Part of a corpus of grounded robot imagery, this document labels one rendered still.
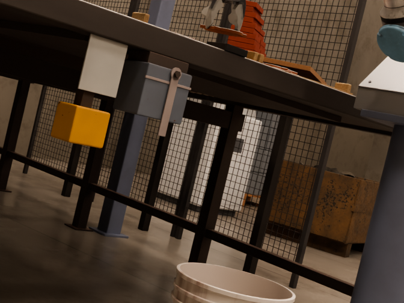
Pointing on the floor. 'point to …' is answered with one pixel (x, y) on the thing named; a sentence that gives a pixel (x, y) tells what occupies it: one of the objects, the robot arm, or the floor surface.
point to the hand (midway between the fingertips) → (223, 30)
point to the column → (385, 226)
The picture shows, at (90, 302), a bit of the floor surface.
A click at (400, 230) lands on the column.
